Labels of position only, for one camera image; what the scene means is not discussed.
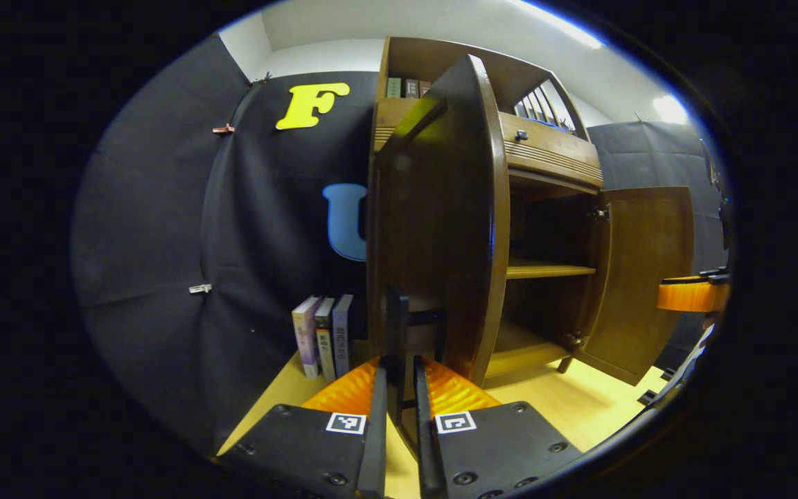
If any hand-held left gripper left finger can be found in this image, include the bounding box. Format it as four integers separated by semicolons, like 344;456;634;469
218;357;389;499

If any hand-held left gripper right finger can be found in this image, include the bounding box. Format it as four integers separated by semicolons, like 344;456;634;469
413;356;583;499

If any wooden shoe cabinet door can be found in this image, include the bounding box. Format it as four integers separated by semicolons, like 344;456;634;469
368;54;511;451
576;186;695;386

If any wooden double-door shoe cabinet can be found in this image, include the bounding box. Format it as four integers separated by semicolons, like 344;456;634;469
371;36;608;378

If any black door handle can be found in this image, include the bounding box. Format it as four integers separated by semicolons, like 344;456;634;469
384;286;450;423

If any wooden cabinet shelf board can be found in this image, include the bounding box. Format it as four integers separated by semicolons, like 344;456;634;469
506;260;597;280

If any pale lavender book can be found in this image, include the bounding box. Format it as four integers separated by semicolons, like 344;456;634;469
292;296;323;379

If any dark purple book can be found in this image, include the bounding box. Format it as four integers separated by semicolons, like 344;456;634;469
332;294;355;378

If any wooden ribbed drawer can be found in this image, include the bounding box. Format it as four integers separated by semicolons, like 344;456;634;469
375;97;605;189

